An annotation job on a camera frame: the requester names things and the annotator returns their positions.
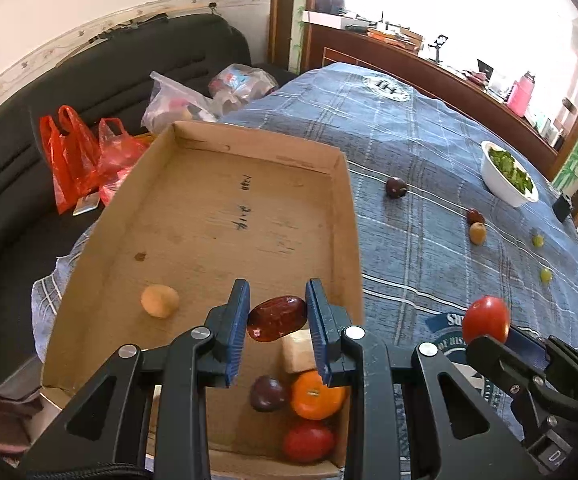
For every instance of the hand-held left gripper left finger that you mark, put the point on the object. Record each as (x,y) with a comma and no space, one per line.
(236,330)

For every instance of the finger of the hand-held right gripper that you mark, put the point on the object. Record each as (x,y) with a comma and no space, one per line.
(521,342)
(494,357)

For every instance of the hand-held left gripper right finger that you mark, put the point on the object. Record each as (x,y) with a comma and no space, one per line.
(317,330)

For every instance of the beige cube block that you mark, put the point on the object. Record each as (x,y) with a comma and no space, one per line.
(296,355)

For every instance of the red tomato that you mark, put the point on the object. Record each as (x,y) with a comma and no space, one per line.
(486,317)
(309,441)

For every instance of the dark red date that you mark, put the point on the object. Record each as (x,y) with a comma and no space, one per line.
(276,318)
(475,216)

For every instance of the orange mandarin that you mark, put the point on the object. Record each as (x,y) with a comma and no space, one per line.
(316,397)

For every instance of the dark purple plum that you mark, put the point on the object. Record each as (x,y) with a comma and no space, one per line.
(268,393)
(396,187)

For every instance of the tan longan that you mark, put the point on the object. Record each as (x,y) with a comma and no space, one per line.
(477,234)
(159,301)

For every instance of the shallow cardboard box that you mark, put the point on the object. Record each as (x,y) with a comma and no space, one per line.
(194,220)

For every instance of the green grape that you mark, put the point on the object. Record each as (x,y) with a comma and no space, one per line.
(546,275)
(537,240)

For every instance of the blue plaid tablecloth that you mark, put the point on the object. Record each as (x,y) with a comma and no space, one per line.
(419,260)

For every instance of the black box device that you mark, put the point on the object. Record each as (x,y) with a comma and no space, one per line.
(563,207)

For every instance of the white bowl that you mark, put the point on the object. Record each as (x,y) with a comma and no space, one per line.
(499,185)

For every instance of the green leafy produce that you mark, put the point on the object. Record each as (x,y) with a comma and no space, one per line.
(511,170)

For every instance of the small white packet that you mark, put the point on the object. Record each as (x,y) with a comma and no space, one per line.
(86,204)

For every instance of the red plastic bag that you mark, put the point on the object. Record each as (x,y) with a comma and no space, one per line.
(119,152)
(66,155)

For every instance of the clear plastic bag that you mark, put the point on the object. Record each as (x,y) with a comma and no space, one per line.
(241,85)
(179,105)

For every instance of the pink thermos bottle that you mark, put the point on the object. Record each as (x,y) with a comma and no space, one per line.
(520,95)

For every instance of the wooden counter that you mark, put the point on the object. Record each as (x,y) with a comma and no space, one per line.
(394,62)

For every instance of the black sofa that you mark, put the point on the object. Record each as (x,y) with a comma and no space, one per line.
(29,110)

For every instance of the black phone stand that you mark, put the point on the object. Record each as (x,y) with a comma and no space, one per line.
(439,44)

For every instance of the long white box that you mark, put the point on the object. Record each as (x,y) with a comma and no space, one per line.
(326,19)

